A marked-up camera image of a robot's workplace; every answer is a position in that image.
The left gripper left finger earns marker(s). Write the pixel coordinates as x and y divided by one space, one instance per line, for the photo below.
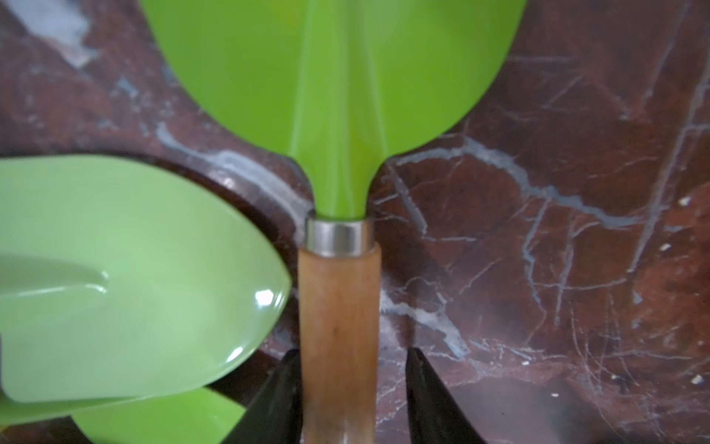
275 414

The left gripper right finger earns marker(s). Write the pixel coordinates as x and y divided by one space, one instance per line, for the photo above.
433 414

